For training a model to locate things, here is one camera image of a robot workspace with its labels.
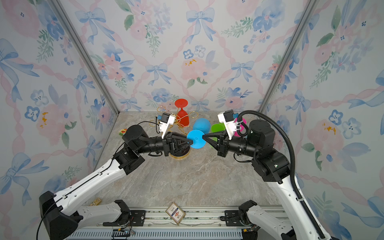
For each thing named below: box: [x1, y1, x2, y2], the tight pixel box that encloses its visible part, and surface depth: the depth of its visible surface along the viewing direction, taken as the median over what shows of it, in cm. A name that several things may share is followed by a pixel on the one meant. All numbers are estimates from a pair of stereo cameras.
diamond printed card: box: [165, 202, 186, 225], surface depth 76 cm
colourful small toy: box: [119, 128, 127, 136], surface depth 108 cm
